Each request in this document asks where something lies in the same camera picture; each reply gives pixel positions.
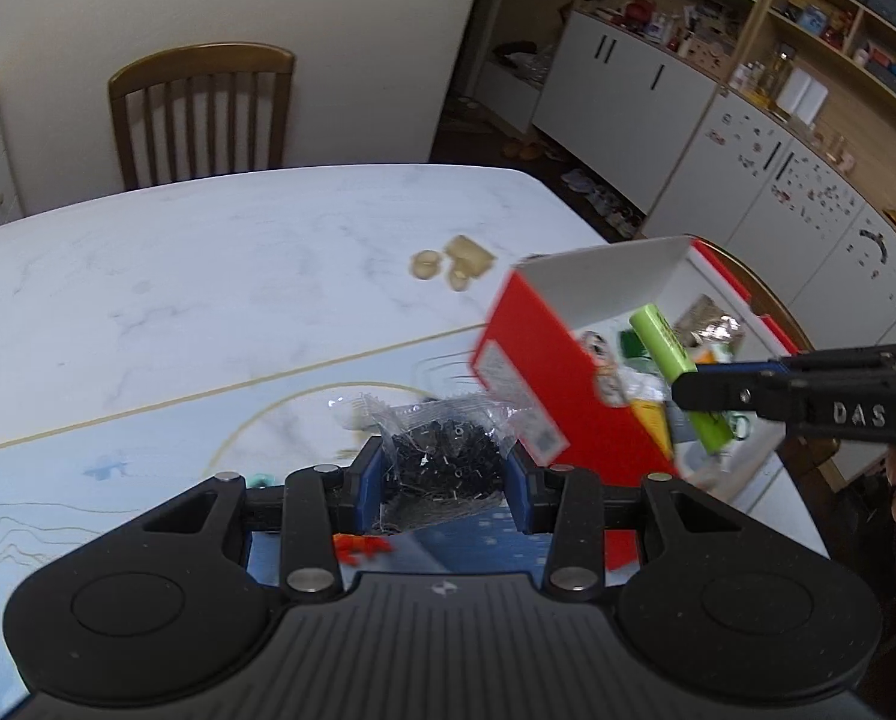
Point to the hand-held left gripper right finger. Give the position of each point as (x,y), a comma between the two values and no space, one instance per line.
(514,489)

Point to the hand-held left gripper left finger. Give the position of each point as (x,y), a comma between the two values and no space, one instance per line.
(367,481)

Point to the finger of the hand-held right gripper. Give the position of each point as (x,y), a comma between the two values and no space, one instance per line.
(740,367)
(725,394)

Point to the green tube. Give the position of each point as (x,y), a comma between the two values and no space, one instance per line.
(676,367)

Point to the clear bag of black parts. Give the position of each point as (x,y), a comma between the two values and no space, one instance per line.
(436,450)

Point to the gold rectangular box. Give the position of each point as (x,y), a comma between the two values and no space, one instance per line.
(652,420)

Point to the white and red cardboard box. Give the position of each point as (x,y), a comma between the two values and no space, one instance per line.
(545,352)

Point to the silver foil snack packet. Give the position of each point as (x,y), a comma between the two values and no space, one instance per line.
(709,324)

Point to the orange plastic piece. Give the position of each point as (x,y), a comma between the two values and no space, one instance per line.
(358,546)

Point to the wooden round-back chair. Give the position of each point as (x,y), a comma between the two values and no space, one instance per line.
(776,309)

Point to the teal plastic clip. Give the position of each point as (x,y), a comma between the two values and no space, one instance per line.
(262,480)

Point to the white cabinet with stickers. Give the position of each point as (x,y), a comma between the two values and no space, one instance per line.
(793,187)

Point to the white slipper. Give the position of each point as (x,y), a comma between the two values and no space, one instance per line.
(579,180)
(609,204)

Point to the small beige roll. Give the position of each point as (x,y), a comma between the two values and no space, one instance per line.
(459,280)

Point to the beige tape roll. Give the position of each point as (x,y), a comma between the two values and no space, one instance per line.
(425,264)

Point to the beige block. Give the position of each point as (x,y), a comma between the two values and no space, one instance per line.
(472,253)

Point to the yellow slipper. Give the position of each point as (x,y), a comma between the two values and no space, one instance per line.
(532,152)
(514,148)

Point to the wooden slat-back chair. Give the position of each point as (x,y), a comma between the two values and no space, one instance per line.
(200,105)

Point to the wooden wall shelf unit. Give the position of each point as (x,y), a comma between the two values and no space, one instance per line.
(845,30)

